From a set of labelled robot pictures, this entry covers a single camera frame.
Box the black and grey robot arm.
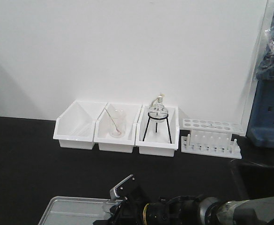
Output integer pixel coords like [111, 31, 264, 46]
[93, 177, 274, 225]

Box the silver metal tray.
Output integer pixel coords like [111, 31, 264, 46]
[39, 196, 111, 225]

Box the white storage bin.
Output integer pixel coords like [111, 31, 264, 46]
[135, 105, 180, 157]
[94, 102, 141, 153]
[53, 100, 107, 150]

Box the white right storage bin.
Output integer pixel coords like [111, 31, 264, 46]
[135, 105, 180, 157]

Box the white test tube rack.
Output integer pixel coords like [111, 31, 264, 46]
[181, 119, 244, 159]

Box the white left storage bin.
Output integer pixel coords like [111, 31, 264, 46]
[53, 100, 107, 150]

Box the white middle storage bin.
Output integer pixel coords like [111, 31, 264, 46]
[94, 102, 141, 153]

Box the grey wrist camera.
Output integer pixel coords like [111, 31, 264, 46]
[110, 174, 137, 200]

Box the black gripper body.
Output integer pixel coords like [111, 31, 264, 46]
[93, 180, 150, 225]

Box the glass alcohol burner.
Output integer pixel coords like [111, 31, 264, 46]
[148, 94, 168, 123]

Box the large clear glass beaker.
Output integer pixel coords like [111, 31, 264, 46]
[108, 109, 126, 138]

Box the blue plastic crate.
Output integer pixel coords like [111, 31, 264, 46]
[246, 80, 274, 148]

